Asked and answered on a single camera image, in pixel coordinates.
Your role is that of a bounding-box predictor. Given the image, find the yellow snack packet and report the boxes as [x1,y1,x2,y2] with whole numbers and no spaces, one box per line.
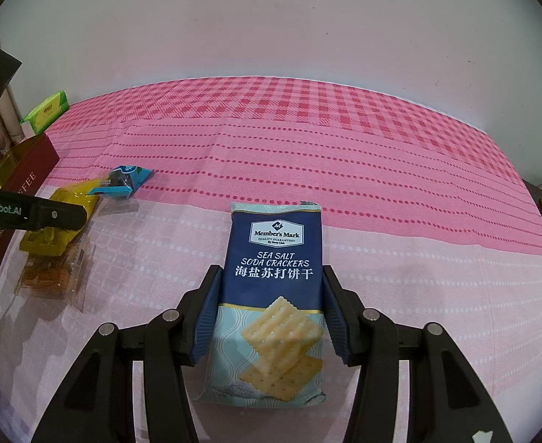
[21,183,102,259]

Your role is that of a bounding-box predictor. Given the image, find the small blue snack packet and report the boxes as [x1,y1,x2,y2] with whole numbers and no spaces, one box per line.
[86,164,154,200]

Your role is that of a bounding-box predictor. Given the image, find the dark blue cracker packet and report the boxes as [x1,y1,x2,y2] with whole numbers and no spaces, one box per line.
[192,200,327,409]

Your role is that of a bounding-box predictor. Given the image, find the gold tin box red outside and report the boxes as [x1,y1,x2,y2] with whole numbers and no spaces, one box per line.
[0,134,60,297]

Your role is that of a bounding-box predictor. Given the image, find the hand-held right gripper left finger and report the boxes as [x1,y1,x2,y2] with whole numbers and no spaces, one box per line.
[31,265,226,443]

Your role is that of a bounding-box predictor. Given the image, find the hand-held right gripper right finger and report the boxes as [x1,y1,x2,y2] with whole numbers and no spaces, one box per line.
[322,265,514,443]

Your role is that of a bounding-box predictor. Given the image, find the beige patterned curtain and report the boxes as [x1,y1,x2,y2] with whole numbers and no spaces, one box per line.
[0,23,25,176]

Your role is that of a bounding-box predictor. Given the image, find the pink checked tablecloth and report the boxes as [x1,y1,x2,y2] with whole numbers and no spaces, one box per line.
[0,76,542,443]

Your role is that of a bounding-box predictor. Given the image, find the clear packet of orange snacks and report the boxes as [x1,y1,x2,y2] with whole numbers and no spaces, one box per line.
[15,237,94,310]

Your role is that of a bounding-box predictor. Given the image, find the green tissue pack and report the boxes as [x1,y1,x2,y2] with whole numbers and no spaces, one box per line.
[19,90,71,132]

